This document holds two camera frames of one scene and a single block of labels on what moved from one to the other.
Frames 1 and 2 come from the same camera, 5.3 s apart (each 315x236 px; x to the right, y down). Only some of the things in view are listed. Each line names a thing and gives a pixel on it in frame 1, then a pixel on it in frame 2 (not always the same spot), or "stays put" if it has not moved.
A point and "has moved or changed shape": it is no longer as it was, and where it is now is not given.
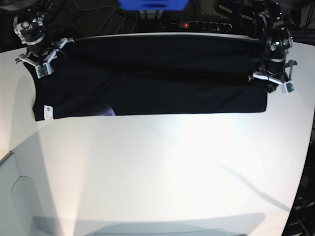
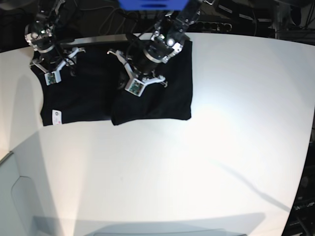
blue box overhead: [153, 5] stays put
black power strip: [204, 25] stays put
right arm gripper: [277, 72] to [141, 64]
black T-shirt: [93, 76] has moved or changed shape
